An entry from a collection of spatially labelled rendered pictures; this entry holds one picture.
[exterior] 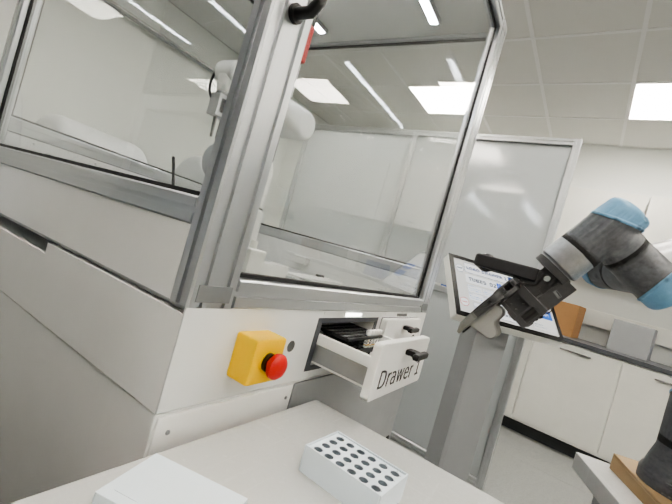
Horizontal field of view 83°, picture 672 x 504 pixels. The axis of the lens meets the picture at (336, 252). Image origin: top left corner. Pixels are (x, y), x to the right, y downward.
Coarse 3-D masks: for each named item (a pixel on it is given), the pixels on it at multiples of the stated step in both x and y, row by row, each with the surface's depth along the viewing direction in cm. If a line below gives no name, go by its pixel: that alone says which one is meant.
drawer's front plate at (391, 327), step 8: (384, 320) 104; (392, 320) 106; (400, 320) 111; (408, 320) 117; (416, 320) 124; (384, 328) 103; (392, 328) 108; (400, 328) 113; (392, 336) 109; (400, 336) 115; (408, 336) 121
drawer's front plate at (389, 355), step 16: (416, 336) 90; (384, 352) 71; (400, 352) 78; (368, 368) 70; (384, 368) 73; (400, 368) 81; (416, 368) 91; (368, 384) 70; (384, 384) 75; (400, 384) 83; (368, 400) 70
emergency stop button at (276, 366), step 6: (276, 354) 58; (282, 354) 59; (270, 360) 57; (276, 360) 57; (282, 360) 58; (270, 366) 56; (276, 366) 57; (282, 366) 58; (270, 372) 56; (276, 372) 57; (282, 372) 58; (270, 378) 57; (276, 378) 58
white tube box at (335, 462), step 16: (336, 432) 60; (320, 448) 54; (336, 448) 55; (352, 448) 57; (304, 464) 53; (320, 464) 52; (336, 464) 51; (352, 464) 52; (368, 464) 54; (384, 464) 55; (320, 480) 51; (336, 480) 50; (352, 480) 49; (368, 480) 50; (384, 480) 51; (400, 480) 51; (336, 496) 50; (352, 496) 49; (368, 496) 47; (384, 496) 47; (400, 496) 53
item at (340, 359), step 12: (324, 336) 78; (384, 336) 97; (324, 348) 78; (336, 348) 76; (348, 348) 75; (312, 360) 79; (324, 360) 77; (336, 360) 76; (348, 360) 75; (360, 360) 74; (336, 372) 75; (348, 372) 74; (360, 372) 73; (360, 384) 73
